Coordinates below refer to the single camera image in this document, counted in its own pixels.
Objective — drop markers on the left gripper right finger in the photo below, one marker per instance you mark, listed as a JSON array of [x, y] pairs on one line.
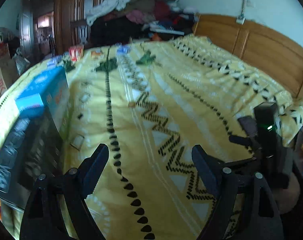
[[245, 207]]

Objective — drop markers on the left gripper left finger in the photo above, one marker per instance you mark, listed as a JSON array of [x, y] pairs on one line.
[[42, 217]]

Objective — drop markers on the black phone with screen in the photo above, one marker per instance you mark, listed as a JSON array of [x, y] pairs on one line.
[[248, 124]]

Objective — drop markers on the black printed box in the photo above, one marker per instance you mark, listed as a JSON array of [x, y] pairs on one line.
[[32, 147]]

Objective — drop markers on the wooden headboard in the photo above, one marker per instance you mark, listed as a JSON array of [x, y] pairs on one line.
[[266, 49]]

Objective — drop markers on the blue white carton box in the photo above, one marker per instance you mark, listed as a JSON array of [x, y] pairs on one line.
[[47, 89]]

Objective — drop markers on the yellow patterned bed blanket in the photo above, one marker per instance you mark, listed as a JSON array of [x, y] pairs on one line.
[[150, 103]]

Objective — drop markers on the brown cardboard box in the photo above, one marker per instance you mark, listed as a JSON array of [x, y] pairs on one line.
[[8, 69]]

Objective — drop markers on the red snack box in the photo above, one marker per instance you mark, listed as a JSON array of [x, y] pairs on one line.
[[76, 52]]

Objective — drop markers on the wooden chair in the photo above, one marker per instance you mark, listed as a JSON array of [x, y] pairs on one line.
[[80, 33]]

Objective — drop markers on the pile of clothes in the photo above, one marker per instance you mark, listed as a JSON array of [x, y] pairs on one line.
[[121, 21]]

